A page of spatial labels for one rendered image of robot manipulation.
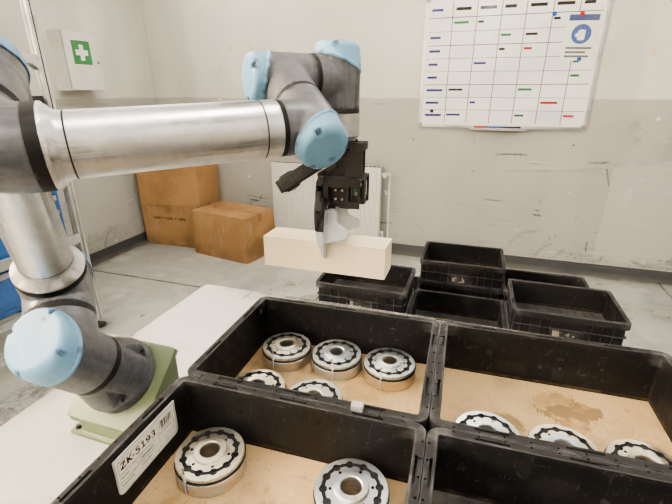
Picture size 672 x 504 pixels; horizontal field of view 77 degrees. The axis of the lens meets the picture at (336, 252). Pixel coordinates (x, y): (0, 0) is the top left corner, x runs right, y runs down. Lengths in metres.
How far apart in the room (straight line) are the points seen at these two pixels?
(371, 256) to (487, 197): 2.93
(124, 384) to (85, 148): 0.53
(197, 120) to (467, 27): 3.14
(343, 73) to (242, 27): 3.40
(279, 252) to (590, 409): 0.64
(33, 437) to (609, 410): 1.12
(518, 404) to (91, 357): 0.76
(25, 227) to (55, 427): 0.50
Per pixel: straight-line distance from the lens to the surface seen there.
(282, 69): 0.66
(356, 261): 0.77
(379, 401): 0.83
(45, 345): 0.84
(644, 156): 3.76
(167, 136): 0.53
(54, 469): 1.04
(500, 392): 0.90
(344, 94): 0.72
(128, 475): 0.71
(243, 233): 3.56
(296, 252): 0.81
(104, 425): 1.01
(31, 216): 0.77
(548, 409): 0.90
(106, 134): 0.53
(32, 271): 0.86
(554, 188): 3.67
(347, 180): 0.73
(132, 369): 0.93
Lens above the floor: 1.36
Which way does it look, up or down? 21 degrees down
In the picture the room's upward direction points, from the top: straight up
